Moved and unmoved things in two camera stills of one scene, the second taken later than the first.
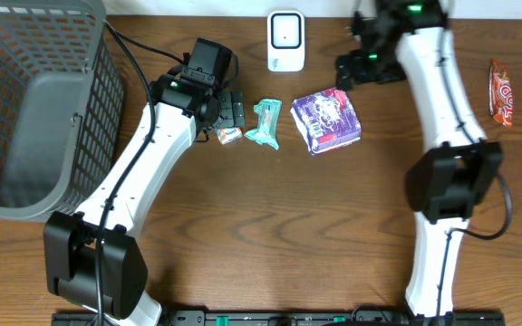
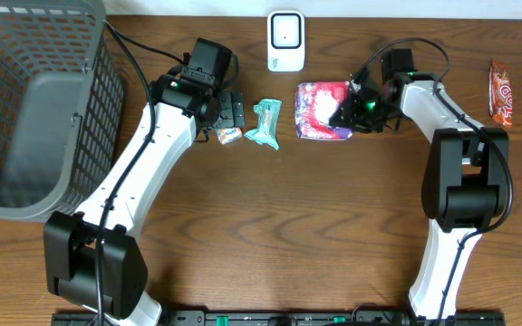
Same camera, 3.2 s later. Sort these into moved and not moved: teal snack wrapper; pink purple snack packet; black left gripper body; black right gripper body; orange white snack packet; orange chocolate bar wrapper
Moved: pink purple snack packet; black right gripper body
Not moved: teal snack wrapper; orange white snack packet; orange chocolate bar wrapper; black left gripper body
